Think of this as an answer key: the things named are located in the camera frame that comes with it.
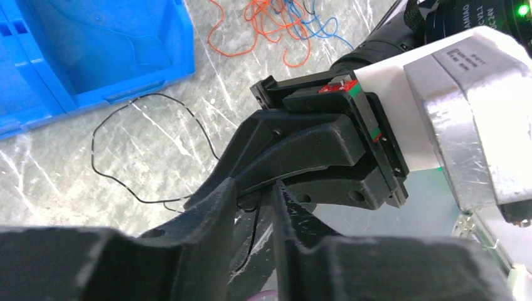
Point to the blue two-compartment plastic bin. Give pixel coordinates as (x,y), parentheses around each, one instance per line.
(63,58)

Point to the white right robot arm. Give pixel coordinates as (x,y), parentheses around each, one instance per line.
(423,23)

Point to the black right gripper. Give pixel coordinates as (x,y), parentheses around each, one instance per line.
(335,146)

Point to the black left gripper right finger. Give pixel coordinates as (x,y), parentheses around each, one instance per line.
(315,262)

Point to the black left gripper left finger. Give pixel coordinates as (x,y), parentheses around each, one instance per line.
(187,258)

